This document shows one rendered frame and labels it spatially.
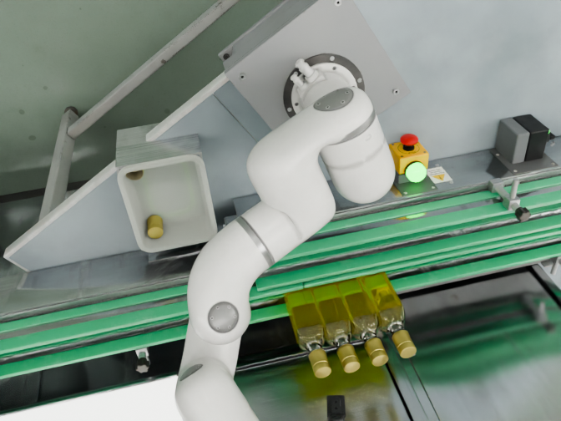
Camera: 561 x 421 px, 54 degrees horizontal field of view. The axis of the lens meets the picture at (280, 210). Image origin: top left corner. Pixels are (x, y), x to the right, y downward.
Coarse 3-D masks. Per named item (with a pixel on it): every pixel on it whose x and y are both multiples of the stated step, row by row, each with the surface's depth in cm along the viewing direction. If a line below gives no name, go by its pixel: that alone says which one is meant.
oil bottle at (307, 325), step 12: (288, 300) 118; (300, 300) 118; (312, 300) 117; (288, 312) 121; (300, 312) 115; (312, 312) 115; (300, 324) 112; (312, 324) 112; (300, 336) 111; (312, 336) 111; (324, 336) 112
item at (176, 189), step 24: (144, 168) 108; (168, 168) 118; (192, 168) 119; (144, 192) 120; (168, 192) 121; (192, 192) 122; (144, 216) 124; (168, 216) 125; (192, 216) 126; (144, 240) 121; (168, 240) 122; (192, 240) 122
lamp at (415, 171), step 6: (414, 162) 123; (420, 162) 123; (408, 168) 123; (414, 168) 122; (420, 168) 122; (408, 174) 123; (414, 174) 122; (420, 174) 122; (414, 180) 123; (420, 180) 124
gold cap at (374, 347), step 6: (366, 342) 110; (372, 342) 109; (378, 342) 109; (366, 348) 110; (372, 348) 108; (378, 348) 108; (372, 354) 108; (378, 354) 107; (384, 354) 107; (372, 360) 107; (378, 360) 107; (384, 360) 108
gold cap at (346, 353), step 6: (342, 348) 109; (348, 348) 109; (354, 348) 110; (342, 354) 108; (348, 354) 107; (354, 354) 108; (342, 360) 108; (348, 360) 106; (354, 360) 106; (342, 366) 107; (348, 366) 107; (354, 366) 107; (348, 372) 108
